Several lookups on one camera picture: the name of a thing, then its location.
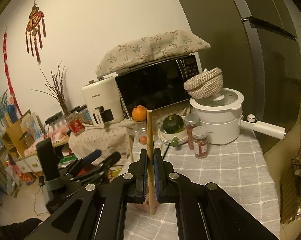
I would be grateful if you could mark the floral cushion on microwave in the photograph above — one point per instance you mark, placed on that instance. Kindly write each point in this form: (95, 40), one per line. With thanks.
(153, 47)

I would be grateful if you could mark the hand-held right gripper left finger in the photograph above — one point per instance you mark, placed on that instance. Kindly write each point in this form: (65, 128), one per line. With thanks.
(141, 170)

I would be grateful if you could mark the black-lid glass canister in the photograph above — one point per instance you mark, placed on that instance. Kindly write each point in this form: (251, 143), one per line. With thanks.
(83, 115)

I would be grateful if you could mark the dried branches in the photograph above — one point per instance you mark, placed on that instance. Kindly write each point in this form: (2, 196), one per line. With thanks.
(60, 92)

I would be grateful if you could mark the short red-label spice jar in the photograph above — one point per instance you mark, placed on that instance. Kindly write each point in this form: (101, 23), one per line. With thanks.
(200, 145)

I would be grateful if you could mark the green pumpkin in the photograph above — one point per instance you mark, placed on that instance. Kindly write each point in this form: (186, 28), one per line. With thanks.
(173, 123)

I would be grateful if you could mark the grey refrigerator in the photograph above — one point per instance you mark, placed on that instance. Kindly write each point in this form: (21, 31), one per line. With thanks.
(228, 30)

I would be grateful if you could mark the framed picture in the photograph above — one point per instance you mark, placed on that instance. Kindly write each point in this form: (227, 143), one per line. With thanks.
(31, 127)

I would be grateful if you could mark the small tangerine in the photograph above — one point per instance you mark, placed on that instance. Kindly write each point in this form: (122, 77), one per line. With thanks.
(143, 140)

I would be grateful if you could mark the white electric cooking pot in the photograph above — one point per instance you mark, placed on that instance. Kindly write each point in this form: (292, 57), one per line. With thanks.
(223, 122)

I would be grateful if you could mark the wooden chopstick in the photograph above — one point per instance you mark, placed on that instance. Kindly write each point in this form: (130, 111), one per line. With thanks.
(149, 135)

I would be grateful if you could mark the large orange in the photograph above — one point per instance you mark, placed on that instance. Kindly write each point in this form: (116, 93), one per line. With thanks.
(140, 113)

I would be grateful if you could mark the red knot wall ornament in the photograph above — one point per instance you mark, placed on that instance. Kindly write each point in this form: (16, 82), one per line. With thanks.
(35, 21)

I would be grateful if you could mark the brown cardboard box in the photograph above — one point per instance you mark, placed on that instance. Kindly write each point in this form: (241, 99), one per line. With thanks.
(289, 200)

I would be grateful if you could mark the pink cloth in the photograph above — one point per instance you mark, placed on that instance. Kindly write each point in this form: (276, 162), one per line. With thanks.
(59, 135)

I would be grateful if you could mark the wooden shelf unit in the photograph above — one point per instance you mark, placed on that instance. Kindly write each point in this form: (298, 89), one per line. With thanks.
(13, 130)

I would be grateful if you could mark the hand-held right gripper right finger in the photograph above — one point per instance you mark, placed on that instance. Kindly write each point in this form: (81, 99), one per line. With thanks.
(157, 180)

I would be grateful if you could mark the floral cloth drape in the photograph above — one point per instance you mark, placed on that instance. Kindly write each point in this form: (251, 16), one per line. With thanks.
(100, 140)

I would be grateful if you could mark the glass jar with wooden lid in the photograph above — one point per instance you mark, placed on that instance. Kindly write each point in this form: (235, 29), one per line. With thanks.
(141, 130)

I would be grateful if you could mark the white air fryer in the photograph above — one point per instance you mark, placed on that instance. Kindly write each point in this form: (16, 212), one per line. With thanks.
(100, 97)

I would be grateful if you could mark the black power strip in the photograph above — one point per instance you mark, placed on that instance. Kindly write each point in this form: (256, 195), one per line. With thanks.
(53, 118)

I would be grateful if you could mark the tall glass spice jar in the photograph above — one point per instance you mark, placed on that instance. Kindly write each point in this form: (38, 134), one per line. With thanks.
(190, 135)

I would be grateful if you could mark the black microwave oven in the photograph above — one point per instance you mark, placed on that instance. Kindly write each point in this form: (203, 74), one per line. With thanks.
(153, 85)

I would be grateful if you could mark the grey checked tablecloth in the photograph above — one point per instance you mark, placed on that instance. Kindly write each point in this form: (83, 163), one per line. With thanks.
(228, 180)

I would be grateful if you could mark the person's left forearm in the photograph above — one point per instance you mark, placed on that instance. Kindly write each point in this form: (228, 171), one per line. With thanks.
(20, 230)

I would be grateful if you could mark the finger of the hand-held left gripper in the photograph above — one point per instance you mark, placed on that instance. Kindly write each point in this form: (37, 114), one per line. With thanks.
(90, 158)
(103, 167)

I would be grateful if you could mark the red-label glass jar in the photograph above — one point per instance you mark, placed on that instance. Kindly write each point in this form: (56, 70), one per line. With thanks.
(75, 126)

